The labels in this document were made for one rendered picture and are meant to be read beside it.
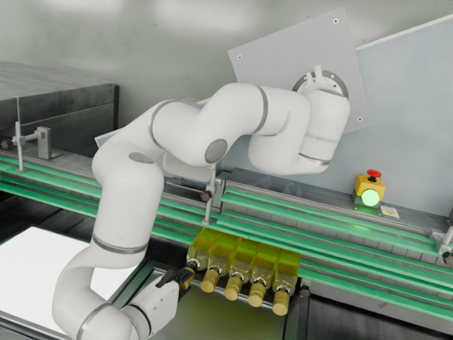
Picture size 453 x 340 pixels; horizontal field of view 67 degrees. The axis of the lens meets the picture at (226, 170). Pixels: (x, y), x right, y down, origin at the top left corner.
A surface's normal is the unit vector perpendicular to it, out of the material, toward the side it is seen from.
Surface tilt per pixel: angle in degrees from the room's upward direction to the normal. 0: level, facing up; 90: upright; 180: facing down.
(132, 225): 41
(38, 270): 90
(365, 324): 90
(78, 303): 73
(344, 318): 90
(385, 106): 0
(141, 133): 45
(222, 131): 53
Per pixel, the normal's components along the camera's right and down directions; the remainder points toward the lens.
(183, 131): -0.66, -0.30
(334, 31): -0.22, 0.32
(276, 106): 0.59, 0.04
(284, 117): 0.57, 0.32
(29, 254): 0.14, -0.92
